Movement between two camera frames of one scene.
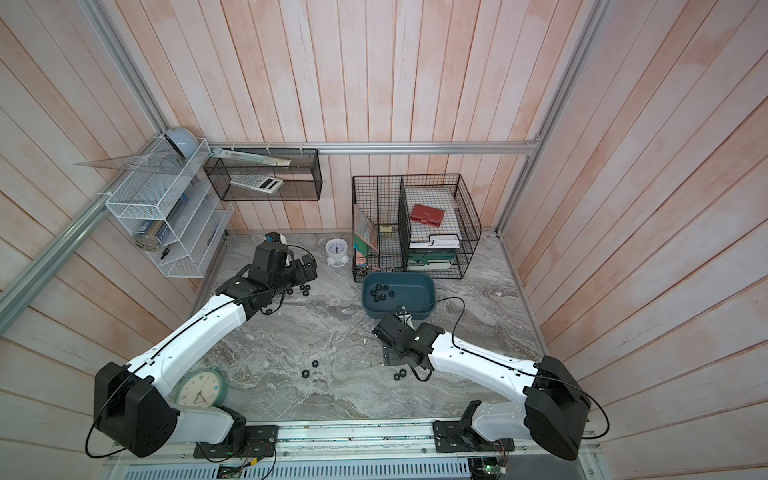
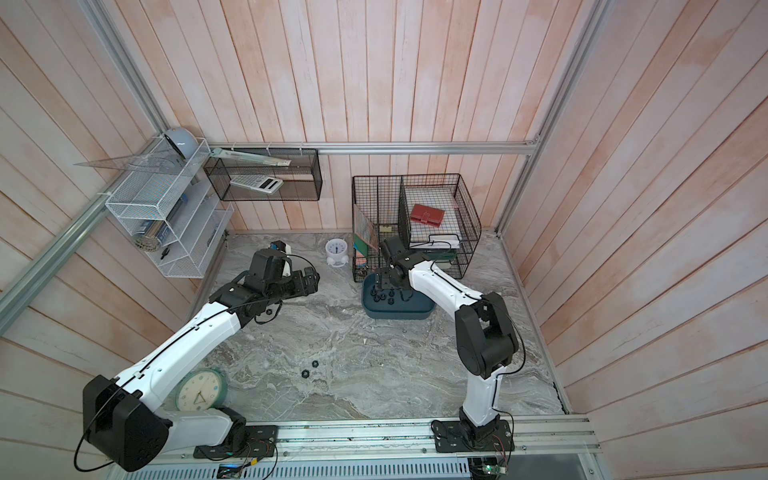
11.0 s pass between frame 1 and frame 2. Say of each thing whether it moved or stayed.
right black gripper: moved
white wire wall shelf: stayed
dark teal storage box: stayed
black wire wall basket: stayed
